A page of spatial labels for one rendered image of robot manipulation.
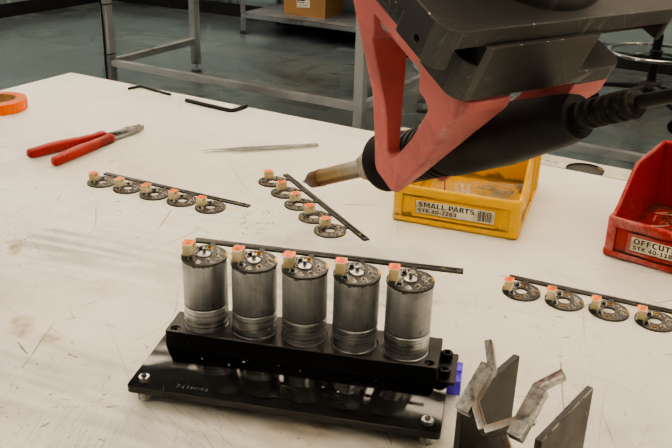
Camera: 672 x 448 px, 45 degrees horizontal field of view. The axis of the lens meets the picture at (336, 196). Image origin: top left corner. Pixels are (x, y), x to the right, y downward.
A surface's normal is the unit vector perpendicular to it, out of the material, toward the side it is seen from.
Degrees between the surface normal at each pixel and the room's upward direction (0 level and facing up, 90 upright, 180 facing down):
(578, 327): 0
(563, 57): 117
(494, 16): 27
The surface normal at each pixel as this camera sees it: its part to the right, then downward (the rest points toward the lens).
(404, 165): -0.87, 0.30
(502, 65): 0.47, 0.72
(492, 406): 0.76, 0.26
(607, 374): 0.03, -0.92
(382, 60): 0.54, 0.43
